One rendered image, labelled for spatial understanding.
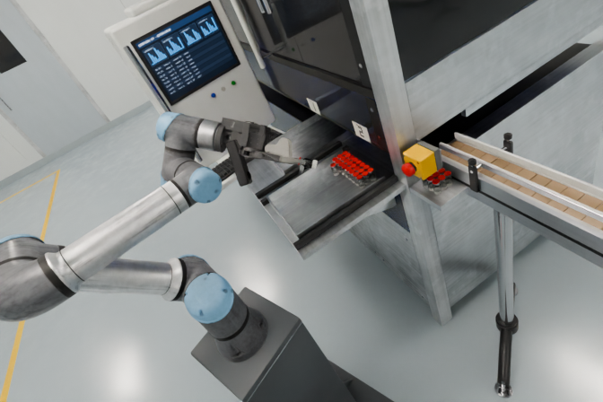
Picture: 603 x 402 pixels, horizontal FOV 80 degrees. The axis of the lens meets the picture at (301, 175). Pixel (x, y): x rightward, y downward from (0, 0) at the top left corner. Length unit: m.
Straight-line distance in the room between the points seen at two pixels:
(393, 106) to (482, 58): 0.33
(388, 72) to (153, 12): 1.10
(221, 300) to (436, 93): 0.81
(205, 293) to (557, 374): 1.37
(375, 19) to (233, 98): 1.11
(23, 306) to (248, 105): 1.40
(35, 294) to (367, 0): 0.89
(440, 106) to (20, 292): 1.08
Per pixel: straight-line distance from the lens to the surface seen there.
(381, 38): 0.95
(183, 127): 0.92
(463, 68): 1.17
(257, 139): 0.87
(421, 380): 1.80
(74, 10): 6.32
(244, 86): 1.91
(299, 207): 1.24
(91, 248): 0.81
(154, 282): 1.03
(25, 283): 0.82
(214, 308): 0.96
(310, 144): 1.54
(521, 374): 1.81
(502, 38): 1.27
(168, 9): 1.77
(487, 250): 1.76
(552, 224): 1.03
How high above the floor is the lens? 1.67
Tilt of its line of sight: 35 degrees down
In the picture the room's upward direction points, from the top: 25 degrees counter-clockwise
